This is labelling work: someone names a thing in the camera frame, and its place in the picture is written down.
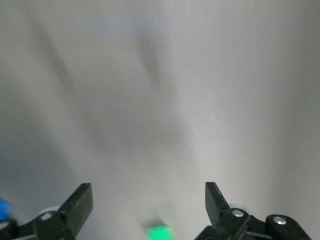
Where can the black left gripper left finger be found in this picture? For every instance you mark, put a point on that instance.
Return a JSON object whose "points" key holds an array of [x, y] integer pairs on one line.
{"points": [[75, 212]]}

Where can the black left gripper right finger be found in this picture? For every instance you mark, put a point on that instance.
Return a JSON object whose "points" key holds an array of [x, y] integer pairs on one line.
{"points": [[217, 207]]}

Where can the small green cube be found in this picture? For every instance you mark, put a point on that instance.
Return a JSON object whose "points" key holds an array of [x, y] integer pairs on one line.
{"points": [[160, 231]]}

